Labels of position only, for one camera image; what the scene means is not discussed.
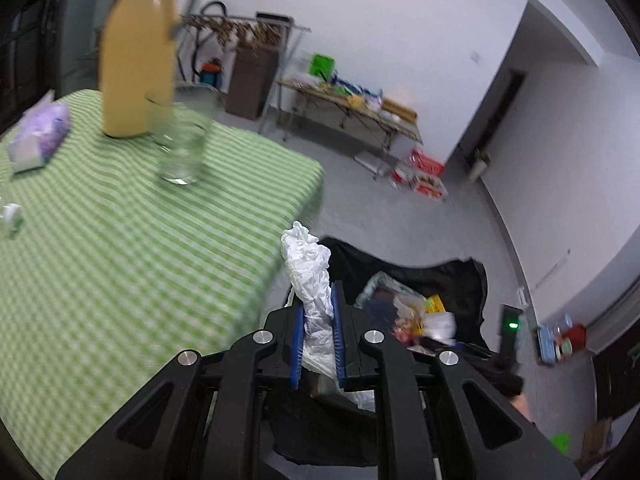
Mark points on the purple tissue pack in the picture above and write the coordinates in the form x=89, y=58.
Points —
x=40, y=132

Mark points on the blue red vacuum cleaner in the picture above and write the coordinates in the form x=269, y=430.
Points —
x=211, y=72

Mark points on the clear drinking glass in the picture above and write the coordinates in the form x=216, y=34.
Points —
x=181, y=145

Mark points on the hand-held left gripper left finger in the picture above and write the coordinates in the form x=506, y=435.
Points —
x=298, y=355

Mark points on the black framed glass door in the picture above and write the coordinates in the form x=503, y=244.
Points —
x=45, y=25

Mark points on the cardboard box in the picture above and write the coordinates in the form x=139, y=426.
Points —
x=596, y=440

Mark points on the small glass jar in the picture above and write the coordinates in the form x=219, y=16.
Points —
x=9, y=217

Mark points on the yellow juice bottle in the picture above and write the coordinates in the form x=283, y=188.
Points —
x=135, y=60

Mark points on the green plastic item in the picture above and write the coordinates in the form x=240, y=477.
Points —
x=560, y=442

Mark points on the red boxes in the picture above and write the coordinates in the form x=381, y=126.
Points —
x=425, y=175

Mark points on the black trash bag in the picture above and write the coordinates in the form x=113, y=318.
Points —
x=460, y=285

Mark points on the clothes rack with hangers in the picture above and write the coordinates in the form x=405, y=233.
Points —
x=245, y=27

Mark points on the person's right forearm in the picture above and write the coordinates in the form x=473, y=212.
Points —
x=522, y=404

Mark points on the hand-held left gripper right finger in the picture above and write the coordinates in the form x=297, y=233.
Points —
x=340, y=350

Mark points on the cluttered folding table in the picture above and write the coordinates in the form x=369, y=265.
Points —
x=350, y=105

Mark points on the clear bin of packets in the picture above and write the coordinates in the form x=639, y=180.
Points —
x=440, y=325

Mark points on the green bag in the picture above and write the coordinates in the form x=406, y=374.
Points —
x=321, y=66

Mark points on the white plastic bag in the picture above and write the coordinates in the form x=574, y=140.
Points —
x=310, y=270

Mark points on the colourful small boxes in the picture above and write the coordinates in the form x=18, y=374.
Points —
x=562, y=340

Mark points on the brown cabinet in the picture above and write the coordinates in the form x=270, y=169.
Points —
x=251, y=80

